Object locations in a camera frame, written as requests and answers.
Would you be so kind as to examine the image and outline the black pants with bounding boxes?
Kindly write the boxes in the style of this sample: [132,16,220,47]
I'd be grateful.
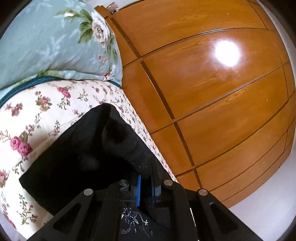
[18,103,200,241]

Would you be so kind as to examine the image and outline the white floral bed sheet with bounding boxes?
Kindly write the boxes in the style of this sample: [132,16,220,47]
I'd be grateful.
[1,80,170,240]

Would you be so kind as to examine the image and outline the brown wooden wardrobe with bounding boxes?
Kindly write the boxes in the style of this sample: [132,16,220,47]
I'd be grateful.
[94,1,295,207]

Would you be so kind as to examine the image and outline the light blue floral pillow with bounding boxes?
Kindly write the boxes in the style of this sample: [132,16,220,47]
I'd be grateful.
[1,1,123,104]

